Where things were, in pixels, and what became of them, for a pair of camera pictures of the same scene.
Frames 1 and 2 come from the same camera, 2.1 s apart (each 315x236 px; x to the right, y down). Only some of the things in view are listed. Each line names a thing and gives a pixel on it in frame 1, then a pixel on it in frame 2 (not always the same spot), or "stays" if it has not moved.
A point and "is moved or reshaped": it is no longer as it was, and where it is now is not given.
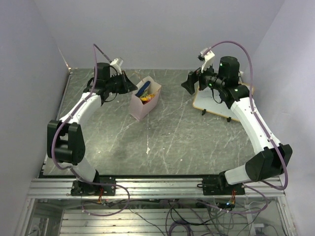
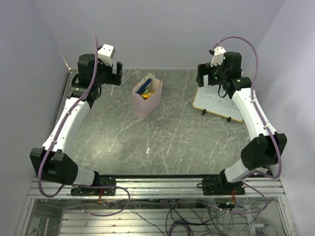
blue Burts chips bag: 144,86 is moved or reshaped
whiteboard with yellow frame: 203,100 stays
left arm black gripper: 127,85 to 113,78
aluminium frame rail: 154,189 stays
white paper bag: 139,111 is moved or reshaped
